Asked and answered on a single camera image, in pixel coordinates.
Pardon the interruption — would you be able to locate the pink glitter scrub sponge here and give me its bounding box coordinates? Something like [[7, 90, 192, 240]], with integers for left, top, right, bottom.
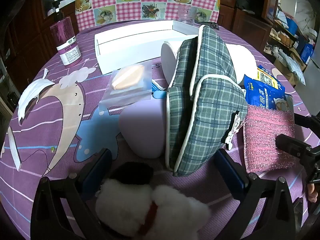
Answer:
[[243, 105, 303, 173]]

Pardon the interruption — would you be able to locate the white face mask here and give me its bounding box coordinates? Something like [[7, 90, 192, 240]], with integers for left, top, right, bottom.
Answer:
[[17, 69, 55, 125]]

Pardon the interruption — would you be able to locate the person's right hand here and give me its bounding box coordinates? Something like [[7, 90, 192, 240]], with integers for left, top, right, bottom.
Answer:
[[307, 183, 320, 203]]

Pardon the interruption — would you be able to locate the purple pump bottle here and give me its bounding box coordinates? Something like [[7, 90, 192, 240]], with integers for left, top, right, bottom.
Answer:
[[50, 0, 83, 67]]

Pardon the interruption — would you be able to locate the grey plastic bag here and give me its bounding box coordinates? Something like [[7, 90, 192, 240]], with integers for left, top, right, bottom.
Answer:
[[277, 50, 307, 85]]

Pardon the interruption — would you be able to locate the clear glass cup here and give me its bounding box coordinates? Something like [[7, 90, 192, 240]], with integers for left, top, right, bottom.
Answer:
[[179, 6, 198, 25]]

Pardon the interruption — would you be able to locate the white paper towel roll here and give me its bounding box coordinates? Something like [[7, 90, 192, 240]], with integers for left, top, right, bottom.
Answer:
[[160, 41, 257, 85]]

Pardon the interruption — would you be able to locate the yellow printed packet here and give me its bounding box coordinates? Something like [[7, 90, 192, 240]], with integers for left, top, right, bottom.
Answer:
[[256, 66, 285, 90]]

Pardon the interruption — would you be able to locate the green plaid fabric pouch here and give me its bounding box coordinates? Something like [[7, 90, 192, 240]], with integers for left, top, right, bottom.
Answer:
[[164, 25, 248, 178]]

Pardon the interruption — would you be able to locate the blue printed packet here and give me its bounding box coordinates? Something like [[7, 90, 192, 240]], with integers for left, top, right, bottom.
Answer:
[[244, 74, 293, 110]]

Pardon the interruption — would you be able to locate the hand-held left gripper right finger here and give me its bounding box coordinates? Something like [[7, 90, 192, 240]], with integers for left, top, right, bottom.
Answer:
[[215, 149, 299, 240]]

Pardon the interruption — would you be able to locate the white cardboard box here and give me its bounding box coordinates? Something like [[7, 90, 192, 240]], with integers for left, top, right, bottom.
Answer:
[[94, 20, 200, 75]]

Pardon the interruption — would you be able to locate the blue cardboard box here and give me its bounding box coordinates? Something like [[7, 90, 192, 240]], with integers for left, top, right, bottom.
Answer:
[[299, 42, 314, 63]]

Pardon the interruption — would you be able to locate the pink checkered chair cover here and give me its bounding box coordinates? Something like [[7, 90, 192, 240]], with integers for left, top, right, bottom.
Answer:
[[75, 0, 220, 28]]

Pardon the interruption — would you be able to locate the cluttered storage shelf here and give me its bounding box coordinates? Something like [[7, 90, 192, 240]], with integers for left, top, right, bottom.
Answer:
[[265, 0, 320, 85]]

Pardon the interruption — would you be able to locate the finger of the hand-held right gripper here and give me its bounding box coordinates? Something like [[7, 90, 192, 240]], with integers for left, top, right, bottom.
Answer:
[[294, 114, 320, 130], [275, 134, 313, 159]]

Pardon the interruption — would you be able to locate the small blue white packet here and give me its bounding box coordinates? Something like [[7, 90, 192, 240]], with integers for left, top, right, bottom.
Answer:
[[151, 79, 168, 92]]

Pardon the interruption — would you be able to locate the dark wooden cabinet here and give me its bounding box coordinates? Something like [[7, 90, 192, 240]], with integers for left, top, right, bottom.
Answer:
[[220, 0, 275, 53]]

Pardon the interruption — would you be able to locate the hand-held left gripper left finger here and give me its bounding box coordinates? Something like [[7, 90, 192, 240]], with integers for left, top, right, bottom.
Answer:
[[30, 148, 113, 240]]

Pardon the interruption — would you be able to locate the powder puff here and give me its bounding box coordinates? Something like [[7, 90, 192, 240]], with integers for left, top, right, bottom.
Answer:
[[98, 64, 153, 114]]

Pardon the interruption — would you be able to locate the white plush toy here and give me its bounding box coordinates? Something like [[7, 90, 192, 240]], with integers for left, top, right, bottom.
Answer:
[[95, 161, 212, 240]]

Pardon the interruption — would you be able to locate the white flat strip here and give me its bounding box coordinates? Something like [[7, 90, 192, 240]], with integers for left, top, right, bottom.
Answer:
[[7, 126, 23, 172]]

